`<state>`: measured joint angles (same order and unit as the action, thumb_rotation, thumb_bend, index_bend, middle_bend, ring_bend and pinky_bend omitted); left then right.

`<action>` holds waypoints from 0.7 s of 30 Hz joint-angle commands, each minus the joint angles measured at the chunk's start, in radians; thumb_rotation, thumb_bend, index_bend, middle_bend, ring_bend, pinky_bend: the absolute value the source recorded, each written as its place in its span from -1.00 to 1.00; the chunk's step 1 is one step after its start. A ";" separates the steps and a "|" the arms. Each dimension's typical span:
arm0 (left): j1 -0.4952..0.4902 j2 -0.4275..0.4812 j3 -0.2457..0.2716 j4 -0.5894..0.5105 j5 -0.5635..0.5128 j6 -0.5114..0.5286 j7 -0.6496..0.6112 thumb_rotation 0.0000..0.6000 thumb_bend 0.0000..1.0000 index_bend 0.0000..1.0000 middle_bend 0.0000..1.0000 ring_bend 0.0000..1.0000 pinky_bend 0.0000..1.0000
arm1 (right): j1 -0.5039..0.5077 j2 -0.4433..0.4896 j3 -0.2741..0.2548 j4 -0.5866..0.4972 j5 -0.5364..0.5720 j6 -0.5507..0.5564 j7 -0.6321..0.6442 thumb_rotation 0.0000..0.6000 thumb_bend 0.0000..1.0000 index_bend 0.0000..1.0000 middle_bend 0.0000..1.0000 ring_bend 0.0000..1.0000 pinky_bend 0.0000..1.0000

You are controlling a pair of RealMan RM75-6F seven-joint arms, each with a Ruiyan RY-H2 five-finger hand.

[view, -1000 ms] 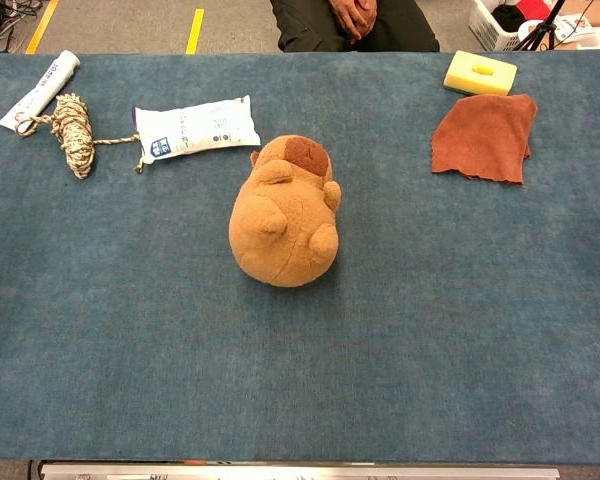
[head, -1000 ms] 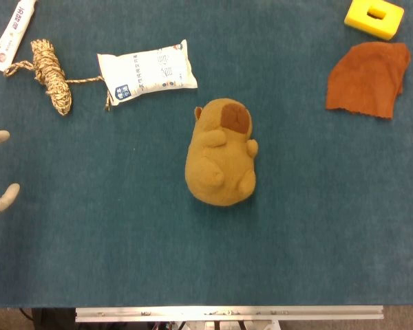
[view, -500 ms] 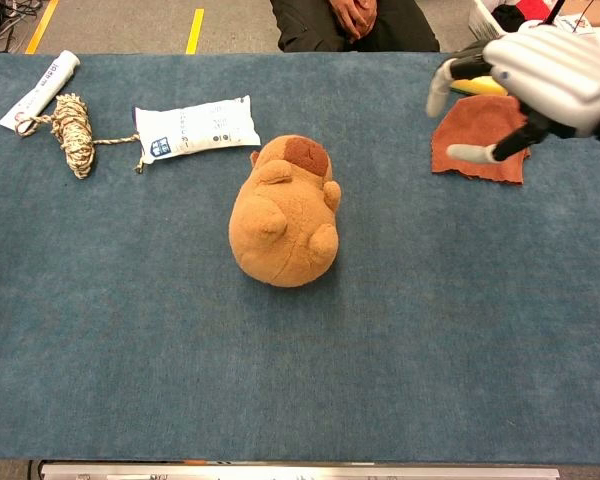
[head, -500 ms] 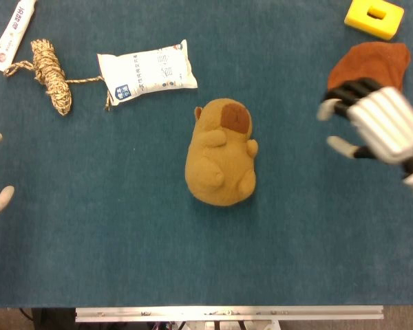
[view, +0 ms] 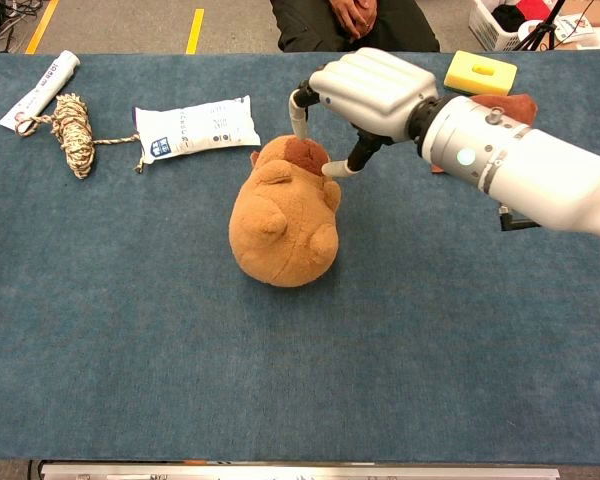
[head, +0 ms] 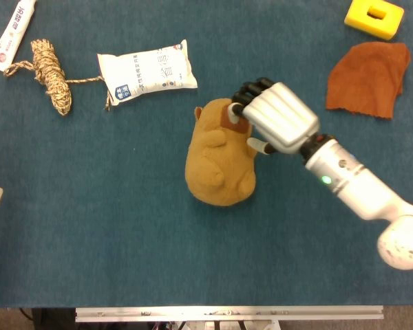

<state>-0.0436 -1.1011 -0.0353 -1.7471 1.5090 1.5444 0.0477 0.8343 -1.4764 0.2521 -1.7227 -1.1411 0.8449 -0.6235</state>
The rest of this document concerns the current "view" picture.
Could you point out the white plastic pouch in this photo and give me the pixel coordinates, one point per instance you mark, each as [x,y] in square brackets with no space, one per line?
[197,127]

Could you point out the white toothpaste tube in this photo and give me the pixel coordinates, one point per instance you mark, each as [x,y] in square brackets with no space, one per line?
[40,92]

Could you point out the black tripod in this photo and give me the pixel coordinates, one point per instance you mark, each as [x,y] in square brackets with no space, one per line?
[542,27]

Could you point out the yellow sponge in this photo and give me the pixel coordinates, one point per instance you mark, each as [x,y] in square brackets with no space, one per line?
[480,72]

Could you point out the brown plush toy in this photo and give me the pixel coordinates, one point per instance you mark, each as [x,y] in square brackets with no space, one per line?
[280,220]

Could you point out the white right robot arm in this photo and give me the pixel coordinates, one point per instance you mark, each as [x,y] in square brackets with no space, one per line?
[520,165]

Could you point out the rust brown cloth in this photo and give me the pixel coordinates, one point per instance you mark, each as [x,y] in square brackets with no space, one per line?
[517,105]

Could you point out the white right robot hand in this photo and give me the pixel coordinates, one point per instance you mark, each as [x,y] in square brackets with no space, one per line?
[375,90]

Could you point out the seated person in dark clothes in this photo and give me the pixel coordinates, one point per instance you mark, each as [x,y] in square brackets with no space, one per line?
[352,25]

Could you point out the blue table mat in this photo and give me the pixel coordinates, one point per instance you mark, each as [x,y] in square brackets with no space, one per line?
[180,325]

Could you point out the white laundry basket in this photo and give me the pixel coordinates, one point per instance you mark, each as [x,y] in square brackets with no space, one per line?
[497,25]

